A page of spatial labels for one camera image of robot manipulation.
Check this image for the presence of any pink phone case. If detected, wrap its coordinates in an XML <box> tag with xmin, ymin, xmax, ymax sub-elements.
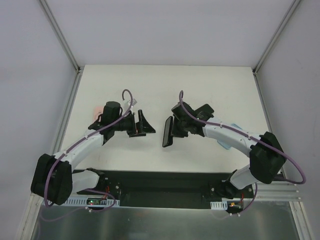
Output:
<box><xmin>93</xmin><ymin>106</ymin><xmax>104</xmax><ymax>122</ymax></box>

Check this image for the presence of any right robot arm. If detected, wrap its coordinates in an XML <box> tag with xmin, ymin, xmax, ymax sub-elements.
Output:
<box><xmin>162</xmin><ymin>102</ymin><xmax>286</xmax><ymax>199</ymax></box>

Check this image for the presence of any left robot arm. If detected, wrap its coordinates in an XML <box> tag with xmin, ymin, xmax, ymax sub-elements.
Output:
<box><xmin>30</xmin><ymin>101</ymin><xmax>156</xmax><ymax>206</ymax></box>

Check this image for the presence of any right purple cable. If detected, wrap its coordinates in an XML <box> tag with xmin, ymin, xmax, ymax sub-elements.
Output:
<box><xmin>178</xmin><ymin>90</ymin><xmax>307</xmax><ymax>221</ymax></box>

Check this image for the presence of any purple cable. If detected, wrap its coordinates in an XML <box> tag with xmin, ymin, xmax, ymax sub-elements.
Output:
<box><xmin>38</xmin><ymin>89</ymin><xmax>135</xmax><ymax>222</ymax></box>
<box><xmin>178</xmin><ymin>90</ymin><xmax>307</xmax><ymax>221</ymax></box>

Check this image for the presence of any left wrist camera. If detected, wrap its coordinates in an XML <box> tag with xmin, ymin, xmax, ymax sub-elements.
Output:
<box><xmin>128</xmin><ymin>98</ymin><xmax>138</xmax><ymax>108</ymax></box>

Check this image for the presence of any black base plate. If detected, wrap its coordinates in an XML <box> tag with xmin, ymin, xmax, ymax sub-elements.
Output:
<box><xmin>72</xmin><ymin>167</ymin><xmax>260</xmax><ymax>208</ymax></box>

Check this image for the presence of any right white cable duct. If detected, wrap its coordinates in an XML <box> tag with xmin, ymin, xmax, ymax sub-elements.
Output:
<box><xmin>210</xmin><ymin>200</ymin><xmax>228</xmax><ymax>211</ymax></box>

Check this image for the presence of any aluminium frame rail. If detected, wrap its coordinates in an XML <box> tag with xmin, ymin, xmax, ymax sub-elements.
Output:
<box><xmin>256</xmin><ymin>181</ymin><xmax>302</xmax><ymax>202</ymax></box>

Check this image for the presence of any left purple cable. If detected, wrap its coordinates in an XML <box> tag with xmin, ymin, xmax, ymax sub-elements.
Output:
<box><xmin>38</xmin><ymin>89</ymin><xmax>135</xmax><ymax>222</ymax></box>

